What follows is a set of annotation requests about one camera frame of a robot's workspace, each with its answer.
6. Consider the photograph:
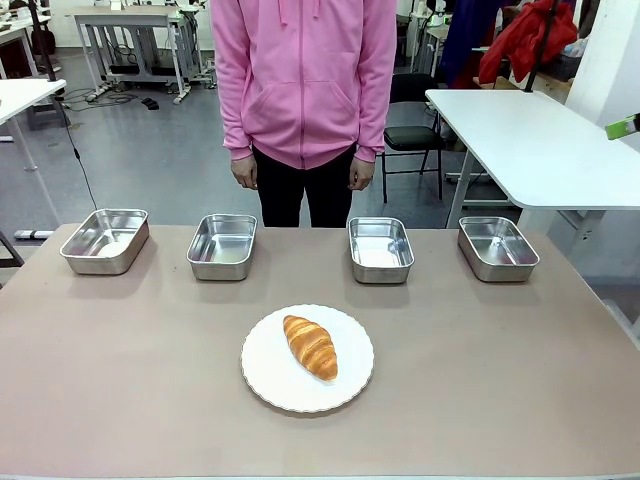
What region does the stainless steel rectangular container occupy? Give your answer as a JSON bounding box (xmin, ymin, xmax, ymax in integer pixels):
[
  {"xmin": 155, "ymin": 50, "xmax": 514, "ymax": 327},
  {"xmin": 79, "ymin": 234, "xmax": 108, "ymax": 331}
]
[
  {"xmin": 186, "ymin": 213, "xmax": 259, "ymax": 282},
  {"xmin": 457, "ymin": 215, "xmax": 541, "ymax": 284},
  {"xmin": 59, "ymin": 208, "xmax": 151, "ymax": 277},
  {"xmin": 347, "ymin": 215, "xmax": 416, "ymax": 286}
]

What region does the person's left hand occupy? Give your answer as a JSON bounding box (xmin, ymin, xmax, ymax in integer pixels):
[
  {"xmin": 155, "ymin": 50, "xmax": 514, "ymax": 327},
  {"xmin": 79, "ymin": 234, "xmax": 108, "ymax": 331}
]
[{"xmin": 348, "ymin": 155, "xmax": 375, "ymax": 193}]

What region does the person's right hand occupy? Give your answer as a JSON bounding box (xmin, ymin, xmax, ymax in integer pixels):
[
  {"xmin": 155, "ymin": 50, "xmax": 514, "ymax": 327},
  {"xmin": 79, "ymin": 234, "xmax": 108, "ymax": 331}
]
[{"xmin": 230, "ymin": 155, "xmax": 259, "ymax": 191}]

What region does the white side table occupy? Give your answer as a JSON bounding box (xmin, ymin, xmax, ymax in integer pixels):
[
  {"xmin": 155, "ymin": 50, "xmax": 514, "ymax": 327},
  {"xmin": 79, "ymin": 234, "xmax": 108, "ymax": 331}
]
[{"xmin": 424, "ymin": 88, "xmax": 640, "ymax": 236}]

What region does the red jacket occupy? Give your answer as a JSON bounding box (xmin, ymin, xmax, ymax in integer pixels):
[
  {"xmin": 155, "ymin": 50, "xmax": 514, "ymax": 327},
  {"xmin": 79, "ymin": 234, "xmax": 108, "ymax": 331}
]
[{"xmin": 478, "ymin": 0, "xmax": 579, "ymax": 86}]

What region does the blue hanging garment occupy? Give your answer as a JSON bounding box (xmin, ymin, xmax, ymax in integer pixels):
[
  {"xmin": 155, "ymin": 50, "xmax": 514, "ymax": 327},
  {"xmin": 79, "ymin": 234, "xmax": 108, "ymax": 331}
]
[{"xmin": 439, "ymin": 0, "xmax": 506, "ymax": 90}]

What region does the black folding chair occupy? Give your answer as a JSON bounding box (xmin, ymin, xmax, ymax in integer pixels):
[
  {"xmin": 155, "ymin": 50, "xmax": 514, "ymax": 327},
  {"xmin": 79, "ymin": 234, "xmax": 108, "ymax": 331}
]
[{"xmin": 381, "ymin": 73, "xmax": 445, "ymax": 204}]

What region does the person in pink hoodie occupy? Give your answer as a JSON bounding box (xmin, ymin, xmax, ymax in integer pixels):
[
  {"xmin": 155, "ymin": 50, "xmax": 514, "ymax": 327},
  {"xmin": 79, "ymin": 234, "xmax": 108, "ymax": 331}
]
[{"xmin": 209, "ymin": 0, "xmax": 399, "ymax": 229}]

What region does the golden brown croissant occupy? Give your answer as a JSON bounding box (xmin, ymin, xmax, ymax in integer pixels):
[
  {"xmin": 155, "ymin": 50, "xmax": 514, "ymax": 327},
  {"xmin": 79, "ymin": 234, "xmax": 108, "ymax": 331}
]
[{"xmin": 282, "ymin": 314, "xmax": 339, "ymax": 384}]

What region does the white scalloped plate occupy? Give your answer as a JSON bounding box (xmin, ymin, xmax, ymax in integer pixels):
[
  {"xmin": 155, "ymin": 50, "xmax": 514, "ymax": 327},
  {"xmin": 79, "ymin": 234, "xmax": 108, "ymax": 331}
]
[{"xmin": 240, "ymin": 303, "xmax": 376, "ymax": 414}]

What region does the grey workbench table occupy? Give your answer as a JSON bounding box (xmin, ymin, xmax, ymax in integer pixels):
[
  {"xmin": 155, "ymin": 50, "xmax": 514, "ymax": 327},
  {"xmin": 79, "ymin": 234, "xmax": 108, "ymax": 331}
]
[{"xmin": 64, "ymin": 4, "xmax": 206, "ymax": 105}]

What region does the black tripod pole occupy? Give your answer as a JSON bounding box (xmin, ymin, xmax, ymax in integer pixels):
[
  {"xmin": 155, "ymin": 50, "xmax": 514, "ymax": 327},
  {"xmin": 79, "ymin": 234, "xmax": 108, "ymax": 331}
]
[{"xmin": 27, "ymin": 0, "xmax": 59, "ymax": 84}]

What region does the white desk with pole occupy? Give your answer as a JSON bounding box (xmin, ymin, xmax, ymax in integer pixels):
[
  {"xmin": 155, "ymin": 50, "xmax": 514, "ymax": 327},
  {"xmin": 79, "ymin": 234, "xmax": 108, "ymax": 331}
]
[{"xmin": 0, "ymin": 77, "xmax": 68, "ymax": 226}]

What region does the black camera stand pole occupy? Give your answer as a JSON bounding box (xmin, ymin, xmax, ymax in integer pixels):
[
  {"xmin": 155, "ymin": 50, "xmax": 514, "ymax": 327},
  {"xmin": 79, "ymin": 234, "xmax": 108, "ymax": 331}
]
[{"xmin": 524, "ymin": 0, "xmax": 560, "ymax": 95}]

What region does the black hanging cable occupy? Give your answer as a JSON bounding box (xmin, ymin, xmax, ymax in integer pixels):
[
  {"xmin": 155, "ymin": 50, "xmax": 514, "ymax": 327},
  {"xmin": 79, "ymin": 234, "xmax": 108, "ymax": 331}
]
[{"xmin": 51, "ymin": 94, "xmax": 100, "ymax": 211}]

